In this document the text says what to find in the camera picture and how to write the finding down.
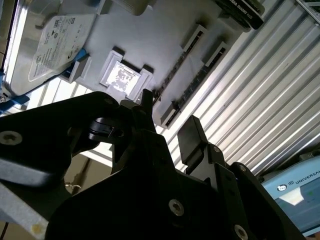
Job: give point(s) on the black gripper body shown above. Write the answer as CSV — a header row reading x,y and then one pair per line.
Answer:
x,y
112,212

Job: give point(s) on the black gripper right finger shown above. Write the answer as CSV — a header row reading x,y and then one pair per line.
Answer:
x,y
192,140

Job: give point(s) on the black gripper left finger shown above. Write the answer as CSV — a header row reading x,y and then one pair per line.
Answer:
x,y
37,150

